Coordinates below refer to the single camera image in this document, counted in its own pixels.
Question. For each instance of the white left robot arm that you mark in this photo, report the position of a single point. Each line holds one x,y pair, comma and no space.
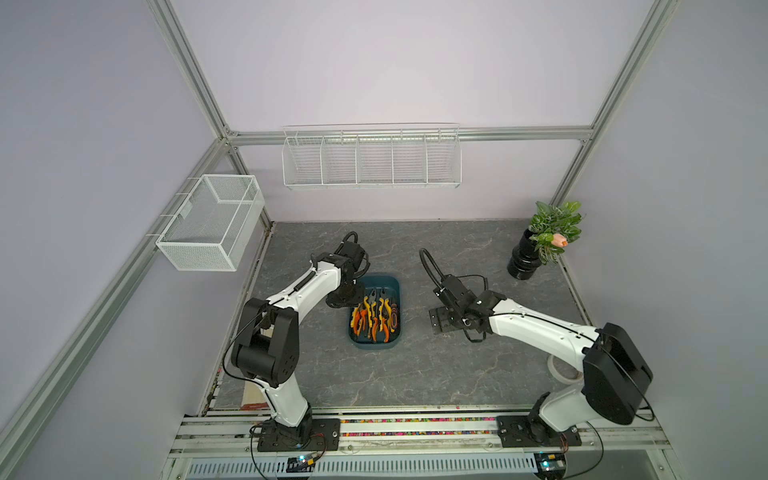
266,348

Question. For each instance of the orange black pliers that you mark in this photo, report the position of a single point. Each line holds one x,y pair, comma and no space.
359,319

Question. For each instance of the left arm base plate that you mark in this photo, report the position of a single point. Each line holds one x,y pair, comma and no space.
315,434

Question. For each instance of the green plant with pink flower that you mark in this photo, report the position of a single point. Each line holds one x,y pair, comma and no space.
554,228

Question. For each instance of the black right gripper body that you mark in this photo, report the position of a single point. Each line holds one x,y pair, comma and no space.
444,321

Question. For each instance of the roll of tape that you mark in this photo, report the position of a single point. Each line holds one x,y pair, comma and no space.
563,372

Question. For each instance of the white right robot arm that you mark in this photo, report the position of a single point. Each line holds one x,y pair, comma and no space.
614,375

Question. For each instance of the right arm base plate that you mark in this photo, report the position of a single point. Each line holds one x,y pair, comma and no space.
515,431

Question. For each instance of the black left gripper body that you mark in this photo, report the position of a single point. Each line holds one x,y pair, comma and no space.
348,295

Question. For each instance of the large yellow black pliers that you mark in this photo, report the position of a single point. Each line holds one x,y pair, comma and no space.
384,318

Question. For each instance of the white wire wall shelf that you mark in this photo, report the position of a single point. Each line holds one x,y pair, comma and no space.
372,155

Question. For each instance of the white mesh wall basket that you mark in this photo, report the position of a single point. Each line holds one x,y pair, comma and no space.
211,229

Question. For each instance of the black vase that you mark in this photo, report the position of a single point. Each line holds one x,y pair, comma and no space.
525,260

